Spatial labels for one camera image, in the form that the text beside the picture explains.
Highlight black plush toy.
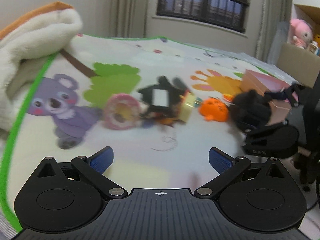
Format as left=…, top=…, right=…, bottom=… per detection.
left=228, top=89, right=272, bottom=129

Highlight orange toy helmet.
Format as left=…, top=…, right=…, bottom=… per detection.
left=199, top=98, right=229, bottom=122

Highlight pink round cartoon tin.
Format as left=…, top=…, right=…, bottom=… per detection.
left=103, top=93, right=140, bottom=131

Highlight yellow hello kitty camera toy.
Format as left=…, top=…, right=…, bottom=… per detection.
left=178, top=92, right=195, bottom=123

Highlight black luggage tag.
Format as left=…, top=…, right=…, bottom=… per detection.
left=137, top=76, right=187, bottom=119

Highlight orange yellow toy tongs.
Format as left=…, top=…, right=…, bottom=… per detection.
left=221, top=94, right=234, bottom=103

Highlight black item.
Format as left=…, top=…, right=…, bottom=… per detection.
left=172, top=77, right=190, bottom=92

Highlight beige upholstered headboard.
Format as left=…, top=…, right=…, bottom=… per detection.
left=276, top=43, right=320, bottom=87

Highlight pink cardboard box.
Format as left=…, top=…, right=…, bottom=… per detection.
left=235, top=70, right=299, bottom=126

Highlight pink plush doll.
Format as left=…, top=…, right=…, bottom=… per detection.
left=290, top=18, right=313, bottom=49

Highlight yellow plush toy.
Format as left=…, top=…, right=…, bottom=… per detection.
left=313, top=34, right=320, bottom=47

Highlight beige curtain right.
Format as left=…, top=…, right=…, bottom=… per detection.
left=255, top=0, right=292, bottom=61

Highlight beige curtain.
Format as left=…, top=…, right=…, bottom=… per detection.
left=255, top=0, right=292, bottom=61
left=109, top=0, right=148, bottom=38

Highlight cartoon animal play mat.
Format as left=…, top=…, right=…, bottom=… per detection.
left=1, top=35, right=294, bottom=236

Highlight dark framed window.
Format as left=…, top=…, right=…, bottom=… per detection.
left=157, top=0, right=249, bottom=33

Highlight white orange fleece blanket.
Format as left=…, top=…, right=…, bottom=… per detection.
left=1, top=1, right=83, bottom=135

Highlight beige curtain left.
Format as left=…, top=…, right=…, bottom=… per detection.
left=109, top=0, right=148, bottom=38

